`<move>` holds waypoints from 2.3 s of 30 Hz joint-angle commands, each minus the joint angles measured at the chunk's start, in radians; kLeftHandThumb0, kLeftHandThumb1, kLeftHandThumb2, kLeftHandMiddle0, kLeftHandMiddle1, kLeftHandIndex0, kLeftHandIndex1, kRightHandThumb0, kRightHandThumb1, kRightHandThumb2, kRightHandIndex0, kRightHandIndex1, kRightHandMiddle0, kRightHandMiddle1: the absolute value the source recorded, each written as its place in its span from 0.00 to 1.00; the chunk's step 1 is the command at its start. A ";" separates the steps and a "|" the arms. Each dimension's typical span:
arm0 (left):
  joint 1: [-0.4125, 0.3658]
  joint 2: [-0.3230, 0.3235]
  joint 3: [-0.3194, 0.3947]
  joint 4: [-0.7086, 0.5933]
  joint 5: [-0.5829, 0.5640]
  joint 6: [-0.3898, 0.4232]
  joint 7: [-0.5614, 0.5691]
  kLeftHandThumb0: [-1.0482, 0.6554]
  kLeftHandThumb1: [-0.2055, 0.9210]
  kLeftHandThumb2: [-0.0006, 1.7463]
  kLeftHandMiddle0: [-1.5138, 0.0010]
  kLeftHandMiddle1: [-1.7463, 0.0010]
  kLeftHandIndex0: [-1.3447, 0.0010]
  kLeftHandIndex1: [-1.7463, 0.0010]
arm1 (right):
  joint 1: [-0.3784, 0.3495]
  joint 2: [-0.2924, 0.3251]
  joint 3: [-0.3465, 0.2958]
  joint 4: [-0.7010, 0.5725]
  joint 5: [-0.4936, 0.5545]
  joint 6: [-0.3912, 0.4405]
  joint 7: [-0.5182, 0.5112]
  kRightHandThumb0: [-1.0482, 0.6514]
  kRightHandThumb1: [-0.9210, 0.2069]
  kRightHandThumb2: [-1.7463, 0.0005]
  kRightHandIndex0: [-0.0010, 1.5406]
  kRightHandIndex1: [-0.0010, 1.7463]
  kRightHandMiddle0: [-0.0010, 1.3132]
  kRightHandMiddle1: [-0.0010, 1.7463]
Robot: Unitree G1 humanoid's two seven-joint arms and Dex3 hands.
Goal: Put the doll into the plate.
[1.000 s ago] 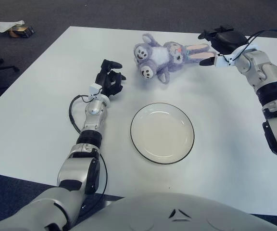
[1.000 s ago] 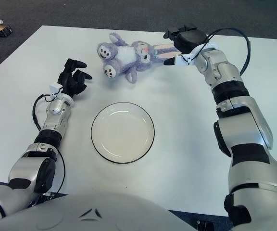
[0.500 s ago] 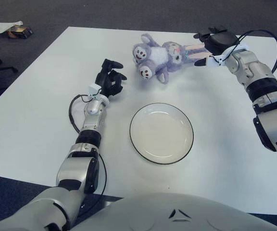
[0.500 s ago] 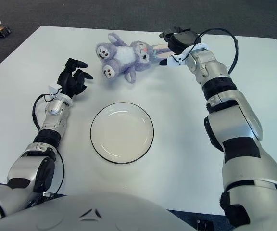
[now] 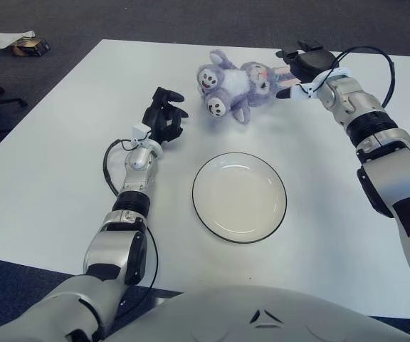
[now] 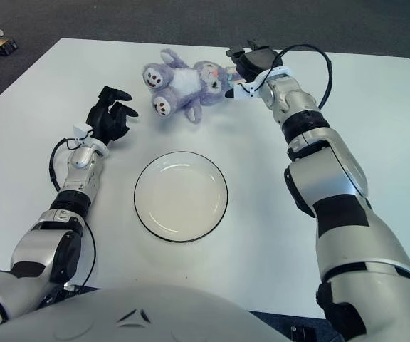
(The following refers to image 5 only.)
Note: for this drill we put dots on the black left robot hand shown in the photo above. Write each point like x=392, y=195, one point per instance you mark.
x=162, y=121

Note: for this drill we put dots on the purple plush bunny doll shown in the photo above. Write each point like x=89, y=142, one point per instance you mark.
x=233, y=82

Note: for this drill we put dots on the black cardboard box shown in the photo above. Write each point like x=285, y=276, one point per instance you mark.
x=30, y=47

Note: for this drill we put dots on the white crumpled cloth on floor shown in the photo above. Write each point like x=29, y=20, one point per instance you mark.
x=5, y=39

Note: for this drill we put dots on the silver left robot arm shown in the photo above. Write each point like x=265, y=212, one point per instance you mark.
x=137, y=167

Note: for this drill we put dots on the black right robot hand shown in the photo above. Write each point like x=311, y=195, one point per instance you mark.
x=311, y=64

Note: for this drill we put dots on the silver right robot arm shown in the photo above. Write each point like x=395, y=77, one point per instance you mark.
x=386, y=142

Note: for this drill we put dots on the white plate with black rim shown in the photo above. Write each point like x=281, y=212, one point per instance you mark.
x=237, y=196

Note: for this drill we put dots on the grey robot torso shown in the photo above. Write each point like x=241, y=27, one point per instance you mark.
x=226, y=313

